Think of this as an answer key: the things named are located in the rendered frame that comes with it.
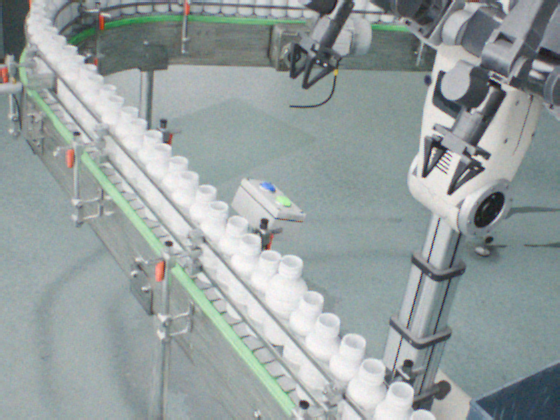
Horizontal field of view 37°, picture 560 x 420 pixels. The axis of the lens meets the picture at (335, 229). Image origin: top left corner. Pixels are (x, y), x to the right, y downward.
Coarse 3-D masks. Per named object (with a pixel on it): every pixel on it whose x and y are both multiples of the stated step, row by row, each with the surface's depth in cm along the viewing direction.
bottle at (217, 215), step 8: (208, 208) 154; (216, 208) 156; (224, 208) 156; (208, 216) 154; (216, 216) 153; (224, 216) 154; (208, 224) 155; (216, 224) 154; (224, 224) 155; (208, 232) 154; (216, 232) 154; (224, 232) 155; (216, 240) 155; (208, 248) 156; (216, 248) 156; (200, 256) 158; (208, 256) 157; (216, 256) 157; (208, 264) 158; (216, 264) 158; (208, 272) 159; (216, 272) 159; (208, 280) 160
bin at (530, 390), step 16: (544, 368) 164; (512, 384) 159; (528, 384) 163; (544, 384) 168; (480, 400) 154; (496, 400) 158; (512, 400) 163; (528, 400) 167; (544, 400) 172; (480, 416) 152; (496, 416) 162; (512, 416) 167; (528, 416) 172; (544, 416) 177
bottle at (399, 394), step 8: (392, 384) 121; (400, 384) 122; (392, 392) 122; (400, 392) 123; (408, 392) 122; (384, 400) 124; (392, 400) 120; (400, 400) 119; (408, 400) 120; (376, 408) 123; (384, 408) 122; (392, 408) 120; (400, 408) 120; (408, 408) 121; (376, 416) 122; (384, 416) 121; (392, 416) 121; (400, 416) 121; (408, 416) 121
